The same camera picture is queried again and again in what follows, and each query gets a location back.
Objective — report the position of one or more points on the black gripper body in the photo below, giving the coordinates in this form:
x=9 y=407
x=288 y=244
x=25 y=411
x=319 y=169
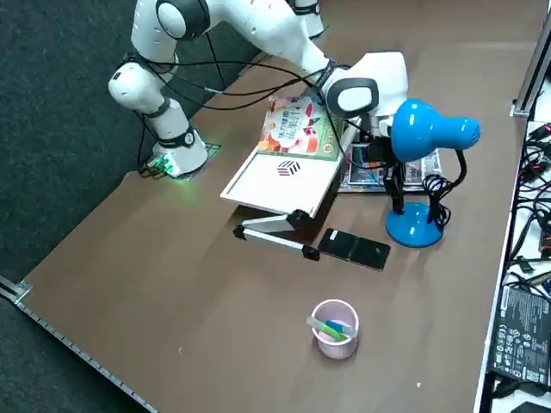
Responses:
x=381 y=155

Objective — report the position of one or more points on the blue desk lamp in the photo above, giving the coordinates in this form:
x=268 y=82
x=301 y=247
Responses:
x=430 y=125

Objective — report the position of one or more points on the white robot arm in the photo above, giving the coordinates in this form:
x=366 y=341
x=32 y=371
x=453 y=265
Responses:
x=275 y=34
x=316 y=26

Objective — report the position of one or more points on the small colourful comic booklet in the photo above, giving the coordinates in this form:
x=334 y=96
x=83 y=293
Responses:
x=359 y=170

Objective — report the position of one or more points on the black folding phone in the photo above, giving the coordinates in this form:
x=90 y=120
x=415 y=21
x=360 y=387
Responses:
x=353 y=249

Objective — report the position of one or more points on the white folding reading stand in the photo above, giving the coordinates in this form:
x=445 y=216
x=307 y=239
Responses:
x=275 y=189

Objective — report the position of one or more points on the blue marker pen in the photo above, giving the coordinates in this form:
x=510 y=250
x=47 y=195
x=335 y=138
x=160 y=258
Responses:
x=333 y=323

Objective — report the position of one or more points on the pink pen cup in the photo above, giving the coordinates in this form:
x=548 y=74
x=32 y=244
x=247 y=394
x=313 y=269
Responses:
x=336 y=350

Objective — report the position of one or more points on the black labelled power brick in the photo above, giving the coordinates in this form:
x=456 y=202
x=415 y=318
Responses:
x=523 y=335

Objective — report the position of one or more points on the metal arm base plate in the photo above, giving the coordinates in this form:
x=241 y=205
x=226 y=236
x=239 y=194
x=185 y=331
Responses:
x=212 y=149

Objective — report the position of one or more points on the aluminium camera post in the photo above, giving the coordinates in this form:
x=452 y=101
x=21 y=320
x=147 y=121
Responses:
x=531 y=73

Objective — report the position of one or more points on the aluminium table edge rail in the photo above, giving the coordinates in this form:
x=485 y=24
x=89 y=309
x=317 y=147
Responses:
x=64 y=340

